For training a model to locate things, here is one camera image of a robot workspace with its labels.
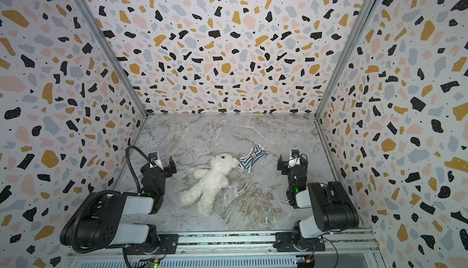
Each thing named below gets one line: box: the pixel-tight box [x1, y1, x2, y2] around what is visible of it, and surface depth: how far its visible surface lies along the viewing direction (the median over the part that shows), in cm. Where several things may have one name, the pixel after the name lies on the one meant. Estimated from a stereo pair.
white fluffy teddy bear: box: [180, 152, 239, 217], surface depth 85 cm
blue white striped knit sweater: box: [238, 143, 270, 173], surface depth 102 cm
